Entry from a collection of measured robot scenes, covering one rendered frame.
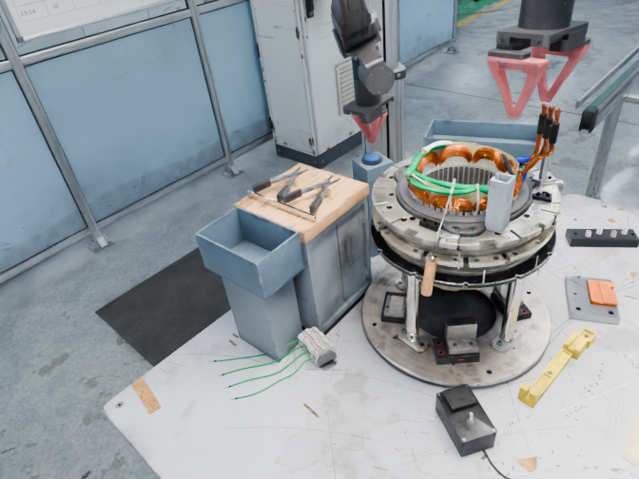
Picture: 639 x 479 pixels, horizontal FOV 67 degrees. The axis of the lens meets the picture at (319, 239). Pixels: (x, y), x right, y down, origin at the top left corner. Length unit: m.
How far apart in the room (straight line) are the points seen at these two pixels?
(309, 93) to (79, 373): 1.99
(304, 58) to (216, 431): 2.43
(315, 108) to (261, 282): 2.37
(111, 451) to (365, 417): 1.28
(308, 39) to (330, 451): 2.48
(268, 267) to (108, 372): 1.54
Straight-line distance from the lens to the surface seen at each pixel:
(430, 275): 0.79
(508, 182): 0.75
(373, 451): 0.90
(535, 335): 1.06
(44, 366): 2.49
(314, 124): 3.19
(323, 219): 0.89
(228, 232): 0.97
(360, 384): 0.97
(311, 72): 3.06
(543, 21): 0.65
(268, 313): 0.92
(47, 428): 2.24
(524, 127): 1.24
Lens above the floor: 1.56
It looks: 36 degrees down
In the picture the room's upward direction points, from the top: 8 degrees counter-clockwise
